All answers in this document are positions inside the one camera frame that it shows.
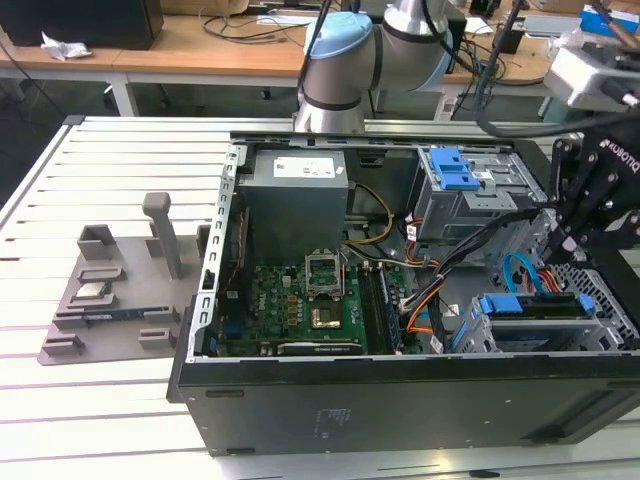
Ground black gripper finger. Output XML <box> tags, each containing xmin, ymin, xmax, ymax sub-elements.
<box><xmin>561</xmin><ymin>148</ymin><xmax>625</xmax><ymax>265</ymax></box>
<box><xmin>546</xmin><ymin>137</ymin><xmax>576</xmax><ymax>242</ymax></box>

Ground orange wire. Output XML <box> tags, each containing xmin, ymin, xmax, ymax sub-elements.
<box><xmin>534</xmin><ymin>264</ymin><xmax>574</xmax><ymax>300</ymax></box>

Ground blue wire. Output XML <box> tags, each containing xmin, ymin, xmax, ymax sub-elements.
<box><xmin>501</xmin><ymin>251</ymin><xmax>547</xmax><ymax>302</ymax></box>

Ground hard disk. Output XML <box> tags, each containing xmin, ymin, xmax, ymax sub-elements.
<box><xmin>477</xmin><ymin>292</ymin><xmax>596</xmax><ymax>351</ymax></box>

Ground metal disk bay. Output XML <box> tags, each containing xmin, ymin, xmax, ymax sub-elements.
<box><xmin>452</xmin><ymin>291</ymin><xmax>626</xmax><ymax>357</ymax></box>

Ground blue plastic latch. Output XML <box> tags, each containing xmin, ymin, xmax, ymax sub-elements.
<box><xmin>428</xmin><ymin>147</ymin><xmax>485</xmax><ymax>192</ymax></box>

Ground metal drive cage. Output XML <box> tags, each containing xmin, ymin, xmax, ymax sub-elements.
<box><xmin>407</xmin><ymin>147</ymin><xmax>549</xmax><ymax>246</ymax></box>

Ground clear plastic bags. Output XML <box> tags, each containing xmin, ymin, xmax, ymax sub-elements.
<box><xmin>559</xmin><ymin>27</ymin><xmax>601</xmax><ymax>51</ymax></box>

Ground small black box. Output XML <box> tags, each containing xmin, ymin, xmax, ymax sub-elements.
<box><xmin>492</xmin><ymin>22</ymin><xmax>526</xmax><ymax>54</ymax></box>

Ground silver flat device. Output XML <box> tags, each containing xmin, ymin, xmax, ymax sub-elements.
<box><xmin>522</xmin><ymin>14</ymin><xmax>584</xmax><ymax>39</ymax></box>

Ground blue product box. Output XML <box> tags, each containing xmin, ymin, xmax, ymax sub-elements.
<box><xmin>579</xmin><ymin>4</ymin><xmax>640</xmax><ymax>37</ymax></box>

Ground black computer tower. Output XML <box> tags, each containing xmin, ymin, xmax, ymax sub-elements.
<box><xmin>447</xmin><ymin>14</ymin><xmax>469</xmax><ymax>76</ymax></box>

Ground RAM stick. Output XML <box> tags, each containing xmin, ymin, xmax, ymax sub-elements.
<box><xmin>377</xmin><ymin>264</ymin><xmax>404</xmax><ymax>351</ymax></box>

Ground black RAM slot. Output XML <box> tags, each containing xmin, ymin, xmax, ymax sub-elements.
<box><xmin>359</xmin><ymin>264</ymin><xmax>382</xmax><ymax>354</ymax></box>

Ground metal socket cover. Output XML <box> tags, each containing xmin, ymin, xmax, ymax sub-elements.
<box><xmin>304</xmin><ymin>249</ymin><xmax>346</xmax><ymax>301</ymax></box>

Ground grey power supply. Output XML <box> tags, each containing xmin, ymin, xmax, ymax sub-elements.
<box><xmin>237</xmin><ymin>149</ymin><xmax>349</xmax><ymax>264</ymax></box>

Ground CPU socket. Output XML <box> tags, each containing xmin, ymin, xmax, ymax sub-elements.
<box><xmin>308</xmin><ymin>304</ymin><xmax>345</xmax><ymax>332</ymax></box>

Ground black graphics card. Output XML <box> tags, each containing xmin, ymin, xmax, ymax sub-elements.
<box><xmin>259</xmin><ymin>338</ymin><xmax>370</xmax><ymax>358</ymax></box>

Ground green motherboard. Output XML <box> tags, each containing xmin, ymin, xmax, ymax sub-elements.
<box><xmin>214</xmin><ymin>262</ymin><xmax>419</xmax><ymax>359</ymax></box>

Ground black PC case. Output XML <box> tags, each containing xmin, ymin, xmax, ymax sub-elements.
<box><xmin>167</xmin><ymin>122</ymin><xmax>640</xmax><ymax>459</ymax></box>

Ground black case fan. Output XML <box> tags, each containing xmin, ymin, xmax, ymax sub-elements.
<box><xmin>217</xmin><ymin>204</ymin><xmax>251</xmax><ymax>306</ymax></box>

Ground wooden desk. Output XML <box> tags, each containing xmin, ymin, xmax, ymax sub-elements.
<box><xmin>114</xmin><ymin>12</ymin><xmax>551</xmax><ymax>119</ymax></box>
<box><xmin>0</xmin><ymin>44</ymin><xmax>129</xmax><ymax>119</ymax></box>

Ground cardboard box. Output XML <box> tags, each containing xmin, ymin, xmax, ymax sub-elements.
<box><xmin>159</xmin><ymin>0</ymin><xmax>251</xmax><ymax>16</ymax></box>

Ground grey parts rack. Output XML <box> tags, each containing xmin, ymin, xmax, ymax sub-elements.
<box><xmin>37</xmin><ymin>192</ymin><xmax>211</xmax><ymax>369</ymax></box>

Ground silver CPU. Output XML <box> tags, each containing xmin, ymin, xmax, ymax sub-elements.
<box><xmin>74</xmin><ymin>284</ymin><xmax>111</xmax><ymax>301</ymax></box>

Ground large black box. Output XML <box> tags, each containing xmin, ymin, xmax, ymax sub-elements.
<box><xmin>0</xmin><ymin>0</ymin><xmax>164</xmax><ymax>51</ymax></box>

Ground crumpled white paper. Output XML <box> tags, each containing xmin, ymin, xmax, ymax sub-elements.
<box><xmin>39</xmin><ymin>32</ymin><xmax>94</xmax><ymax>62</ymax></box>

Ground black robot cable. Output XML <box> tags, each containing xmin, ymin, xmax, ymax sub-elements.
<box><xmin>472</xmin><ymin>0</ymin><xmax>640</xmax><ymax>142</ymax></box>

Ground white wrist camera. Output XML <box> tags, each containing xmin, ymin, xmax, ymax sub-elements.
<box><xmin>543</xmin><ymin>47</ymin><xmax>634</xmax><ymax>109</ymax></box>

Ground black sleeved cable bundle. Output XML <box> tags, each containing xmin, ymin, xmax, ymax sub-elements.
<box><xmin>399</xmin><ymin>204</ymin><xmax>556</xmax><ymax>314</ymax></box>

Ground red orange power wires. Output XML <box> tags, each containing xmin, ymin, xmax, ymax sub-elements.
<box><xmin>405</xmin><ymin>238</ymin><xmax>441</xmax><ymax>266</ymax></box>

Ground yellow wire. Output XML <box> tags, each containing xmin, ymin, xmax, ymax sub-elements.
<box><xmin>344</xmin><ymin>182</ymin><xmax>396</xmax><ymax>246</ymax></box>

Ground grey wire bundle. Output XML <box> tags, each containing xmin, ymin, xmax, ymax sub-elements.
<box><xmin>347</xmin><ymin>247</ymin><xmax>442</xmax><ymax>271</ymax></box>

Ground locking lever wire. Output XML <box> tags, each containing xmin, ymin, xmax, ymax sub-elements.
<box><xmin>337</xmin><ymin>244</ymin><xmax>349</xmax><ymax>301</ymax></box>

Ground red black fan wire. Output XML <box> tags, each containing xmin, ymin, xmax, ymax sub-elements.
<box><xmin>222</xmin><ymin>208</ymin><xmax>250</xmax><ymax>294</ymax></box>

